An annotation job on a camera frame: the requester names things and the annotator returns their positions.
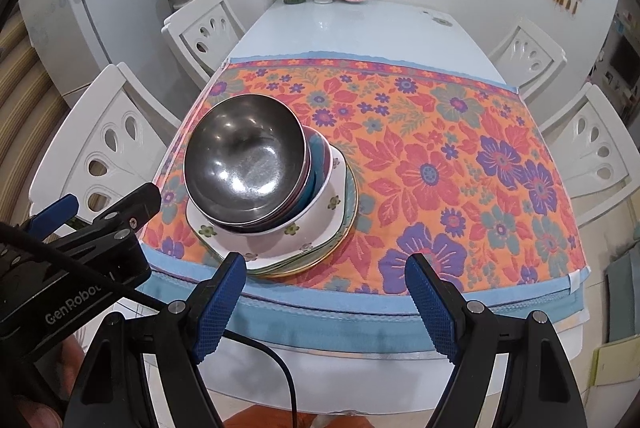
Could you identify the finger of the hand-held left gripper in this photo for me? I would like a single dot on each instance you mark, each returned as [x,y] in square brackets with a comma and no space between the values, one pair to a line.
[135,208]
[57,210]

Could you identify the white dining chair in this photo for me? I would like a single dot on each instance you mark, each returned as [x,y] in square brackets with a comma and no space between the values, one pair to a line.
[615,167]
[545,57]
[65,167]
[190,37]

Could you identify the steel bowl red outside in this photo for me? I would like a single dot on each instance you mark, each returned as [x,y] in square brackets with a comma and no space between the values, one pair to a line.
[240,157]

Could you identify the person's left hand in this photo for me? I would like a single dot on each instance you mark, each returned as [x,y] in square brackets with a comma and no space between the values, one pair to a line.
[30,410]

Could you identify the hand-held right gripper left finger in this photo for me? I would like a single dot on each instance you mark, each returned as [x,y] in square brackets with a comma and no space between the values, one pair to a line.
[220,303]

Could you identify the beige striped blind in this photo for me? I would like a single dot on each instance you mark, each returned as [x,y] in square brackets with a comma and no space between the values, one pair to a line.
[25,97]

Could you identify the white refrigerator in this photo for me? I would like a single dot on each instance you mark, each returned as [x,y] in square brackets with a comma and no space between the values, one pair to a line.
[115,27]

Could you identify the white green-flower plate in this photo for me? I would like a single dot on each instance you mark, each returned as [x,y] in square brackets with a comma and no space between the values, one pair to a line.
[320,213]
[272,264]

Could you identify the cluttered shelf unit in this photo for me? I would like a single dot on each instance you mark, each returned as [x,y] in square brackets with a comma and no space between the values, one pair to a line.
[622,57]

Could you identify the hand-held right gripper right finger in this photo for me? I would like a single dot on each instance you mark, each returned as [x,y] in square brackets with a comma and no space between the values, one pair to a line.
[435,303]

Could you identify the pale yellow board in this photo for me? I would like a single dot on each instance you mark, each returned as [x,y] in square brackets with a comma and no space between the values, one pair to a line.
[617,375]

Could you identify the pink polka dot bowl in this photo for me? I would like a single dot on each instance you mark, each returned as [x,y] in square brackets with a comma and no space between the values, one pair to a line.
[324,152]

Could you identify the orange floral tablecloth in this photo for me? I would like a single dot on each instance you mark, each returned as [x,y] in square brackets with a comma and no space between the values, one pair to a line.
[425,132]

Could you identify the grey cushion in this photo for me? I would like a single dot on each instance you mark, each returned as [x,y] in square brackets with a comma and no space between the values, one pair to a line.
[622,293]

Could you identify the blue leaf gold-rim plate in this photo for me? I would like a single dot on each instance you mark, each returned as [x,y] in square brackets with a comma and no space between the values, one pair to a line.
[305,271]

